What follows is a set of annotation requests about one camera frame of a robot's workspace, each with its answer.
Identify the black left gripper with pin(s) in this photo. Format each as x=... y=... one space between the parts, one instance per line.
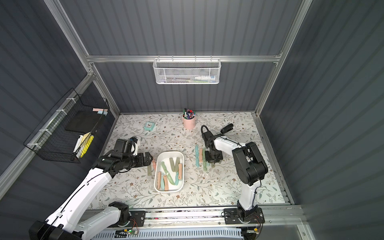
x=145 y=159

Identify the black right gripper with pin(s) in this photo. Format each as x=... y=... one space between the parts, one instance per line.
x=214 y=157

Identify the orange fruit knife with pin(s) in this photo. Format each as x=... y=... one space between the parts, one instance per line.
x=200 y=156

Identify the green fruit knife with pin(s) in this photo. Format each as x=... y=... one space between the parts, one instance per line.
x=205 y=165

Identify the pink fruit knife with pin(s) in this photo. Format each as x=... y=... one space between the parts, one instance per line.
x=154 y=165

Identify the teal fruit knife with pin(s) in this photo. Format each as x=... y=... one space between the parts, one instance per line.
x=197 y=156

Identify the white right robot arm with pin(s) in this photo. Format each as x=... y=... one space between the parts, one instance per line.
x=251 y=169

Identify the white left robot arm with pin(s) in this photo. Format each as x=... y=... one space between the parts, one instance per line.
x=64 y=223

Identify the white oval storage box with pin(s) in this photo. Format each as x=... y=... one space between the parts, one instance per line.
x=169 y=173

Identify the black stapler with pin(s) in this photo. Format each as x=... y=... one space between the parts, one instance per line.
x=227 y=129

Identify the pink pen cup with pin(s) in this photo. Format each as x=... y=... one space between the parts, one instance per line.
x=189 y=124

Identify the yellow highlighter pack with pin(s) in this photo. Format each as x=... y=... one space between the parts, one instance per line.
x=85 y=144

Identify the black notebook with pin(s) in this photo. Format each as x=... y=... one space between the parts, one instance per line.
x=84 y=122

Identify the black wire wall basket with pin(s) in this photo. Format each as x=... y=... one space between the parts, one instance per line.
x=68 y=134

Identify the white wire mesh basket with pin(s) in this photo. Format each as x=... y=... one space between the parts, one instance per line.
x=187 y=73

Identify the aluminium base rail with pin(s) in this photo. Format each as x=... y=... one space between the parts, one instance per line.
x=194 y=217

